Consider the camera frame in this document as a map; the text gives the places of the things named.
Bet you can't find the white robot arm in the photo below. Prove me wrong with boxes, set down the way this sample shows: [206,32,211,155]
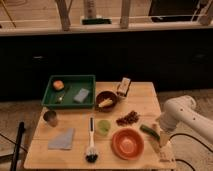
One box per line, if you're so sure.
[157,95,213,146]

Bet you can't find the light green plastic cup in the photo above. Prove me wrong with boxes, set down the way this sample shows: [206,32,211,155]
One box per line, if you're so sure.
[96,120,111,136]

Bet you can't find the metal cup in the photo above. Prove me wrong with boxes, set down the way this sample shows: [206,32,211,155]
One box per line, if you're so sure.
[43,110,58,127]

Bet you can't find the orange bowl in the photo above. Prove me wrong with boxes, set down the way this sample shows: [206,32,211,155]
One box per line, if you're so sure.
[111,128,144,160]

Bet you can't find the dark red dried chilies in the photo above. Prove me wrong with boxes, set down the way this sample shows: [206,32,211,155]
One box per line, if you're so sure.
[116,111,140,126]

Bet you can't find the yellow corn piece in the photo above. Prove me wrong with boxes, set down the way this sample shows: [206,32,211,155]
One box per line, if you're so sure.
[98,98,113,108]

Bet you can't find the dark brown bowl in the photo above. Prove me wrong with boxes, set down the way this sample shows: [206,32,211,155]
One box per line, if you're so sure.
[96,91,117,112]

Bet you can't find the white dish brush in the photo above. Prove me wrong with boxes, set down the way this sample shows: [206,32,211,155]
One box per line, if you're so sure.
[85,117,98,163]

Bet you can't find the grey cloth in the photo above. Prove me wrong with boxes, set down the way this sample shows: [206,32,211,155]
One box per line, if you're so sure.
[48,128,74,150]

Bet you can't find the green plastic tray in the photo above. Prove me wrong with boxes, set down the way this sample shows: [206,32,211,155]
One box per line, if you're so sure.
[42,75,96,109]

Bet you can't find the small spoon in tray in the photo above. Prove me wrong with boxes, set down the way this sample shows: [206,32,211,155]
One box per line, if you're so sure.
[56,86,70,104]

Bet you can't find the orange bun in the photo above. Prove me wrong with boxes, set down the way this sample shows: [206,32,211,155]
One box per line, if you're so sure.
[53,80,64,91]

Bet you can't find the green block on shelf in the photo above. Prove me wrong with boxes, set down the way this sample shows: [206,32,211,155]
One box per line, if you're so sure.
[82,18,111,25]

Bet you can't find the black pole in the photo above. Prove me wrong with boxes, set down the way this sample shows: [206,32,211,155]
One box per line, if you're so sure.
[10,122,25,171]

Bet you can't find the black cable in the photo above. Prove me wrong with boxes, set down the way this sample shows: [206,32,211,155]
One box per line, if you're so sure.
[168,132,213,171]

